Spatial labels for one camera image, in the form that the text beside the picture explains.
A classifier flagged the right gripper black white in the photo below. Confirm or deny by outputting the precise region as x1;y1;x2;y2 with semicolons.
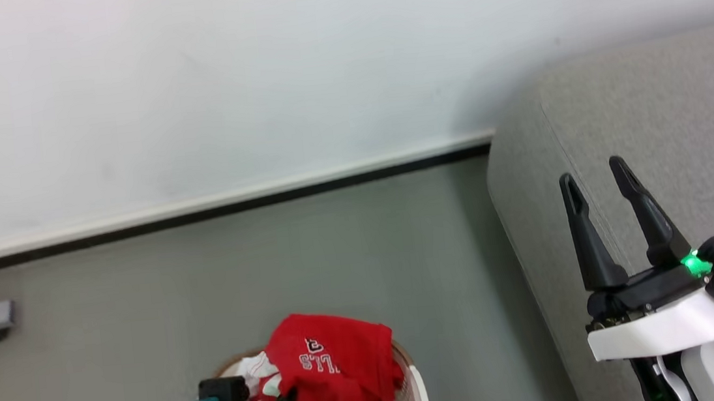
556;146;714;364

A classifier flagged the grey fabric sofa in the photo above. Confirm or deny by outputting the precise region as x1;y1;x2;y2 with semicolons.
473;19;714;401

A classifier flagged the red basketball jersey clothing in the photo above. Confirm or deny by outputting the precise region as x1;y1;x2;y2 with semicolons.
231;303;409;401

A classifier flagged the white black baseboard strip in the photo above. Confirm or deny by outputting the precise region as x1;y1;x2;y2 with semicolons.
0;127;504;276

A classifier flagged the left gripper black camera box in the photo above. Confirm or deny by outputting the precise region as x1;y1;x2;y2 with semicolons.
198;375;250;401

